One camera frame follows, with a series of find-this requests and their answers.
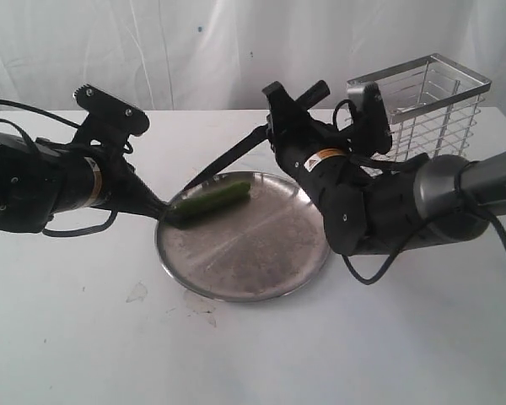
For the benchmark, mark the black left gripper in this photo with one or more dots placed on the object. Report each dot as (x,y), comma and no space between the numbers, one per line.
(123,191)

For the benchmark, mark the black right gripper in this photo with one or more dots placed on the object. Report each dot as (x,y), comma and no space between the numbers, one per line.
(298,140)

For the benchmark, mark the black handled knife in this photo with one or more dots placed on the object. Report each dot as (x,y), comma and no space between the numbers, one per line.
(236,147)

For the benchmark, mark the green cucumber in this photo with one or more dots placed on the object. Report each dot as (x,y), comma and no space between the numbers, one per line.
(212,201)

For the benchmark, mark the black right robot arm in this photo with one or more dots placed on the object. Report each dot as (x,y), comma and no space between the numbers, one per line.
(369,204)

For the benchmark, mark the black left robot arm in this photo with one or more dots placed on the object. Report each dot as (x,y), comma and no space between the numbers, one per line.
(40,179)

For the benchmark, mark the round stainless steel plate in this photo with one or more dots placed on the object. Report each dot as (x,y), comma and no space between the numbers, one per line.
(266,246)

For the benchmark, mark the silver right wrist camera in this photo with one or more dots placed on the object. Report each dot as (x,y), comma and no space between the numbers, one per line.
(371,129)

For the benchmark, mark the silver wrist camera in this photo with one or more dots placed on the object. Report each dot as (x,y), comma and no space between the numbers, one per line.
(112,111)
(371,129)

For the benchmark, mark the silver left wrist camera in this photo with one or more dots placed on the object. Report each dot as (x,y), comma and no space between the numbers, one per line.
(112,111)

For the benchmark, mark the chrome wire utensil holder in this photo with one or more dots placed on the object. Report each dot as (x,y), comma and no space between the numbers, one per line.
(430,102)

